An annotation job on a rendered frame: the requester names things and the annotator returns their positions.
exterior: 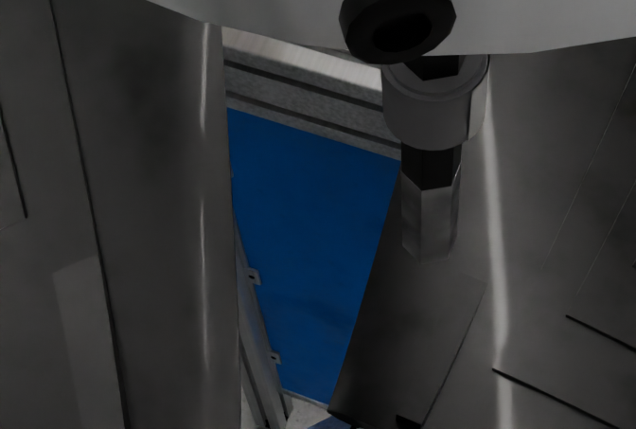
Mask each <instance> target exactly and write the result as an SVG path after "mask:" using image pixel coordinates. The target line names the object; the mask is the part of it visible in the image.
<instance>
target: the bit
mask: <svg viewBox="0 0 636 429"><path fill-rule="evenodd" d="M489 64H490V57H489V54H474V55H441V56H420V57H418V58H416V59H414V60H412V61H408V62H404V63H396V64H391V65H384V64H382V65H381V88H382V109H383V117H384V120H385V122H386V125H387V127H388V129H389V130H390V131H391V132H392V134H393V135H394V136H395V137H396V138H398V139H399V140H400V141H401V218H402V246H403V247H404V248H405V249H406V250H407V251H408V252H409V253H410V254H411V255H412V256H413V257H414V258H415V259H416V260H417V261H418V262H419V263H420V264H423V263H429V262H435V261H440V260H445V259H449V256H450V253H451V249H452V247H453V244H454V242H455V239H456V236H457V222H458V207H459V193H460V179H461V165H462V161H461V158H462V144H463V142H464V141H466V140H470V139H471V138H472V137H474V136H475V135H476V134H477V132H478V131H479V129H480V127H481V125H482V123H483V121H484V117H485V112H486V94H487V85H488V74H489Z"/></svg>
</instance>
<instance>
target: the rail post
mask: <svg viewBox="0 0 636 429"><path fill-rule="evenodd" d="M235 249H236V267H237V286H238V328H239V353H240V383H241V386H242V388H243V391H244V394H245V397H246V400H247V402H248V405H249V407H250V410H251V413H252V416H253V419H254V422H255V424H257V425H260V426H262V427H267V428H269V429H284V428H285V426H286V424H287V420H288V418H289V417H290V415H291V412H292V410H293V405H292V398H291V396H289V395H287V394H284V393H283V394H282V393H279V392H277V390H276V387H275V383H274V377H273V374H272V371H271V367H270V364H269V360H268V357H267V353H266V350H265V347H264V344H263V340H262V337H261V333H260V330H259V326H258V323H257V320H256V314H255V310H254V307H253V303H252V300H251V297H250V294H249V290H248V286H247V283H246V279H245V276H244V273H243V270H242V266H241V263H240V259H239V253H238V250H237V247H236V243H235Z"/></svg>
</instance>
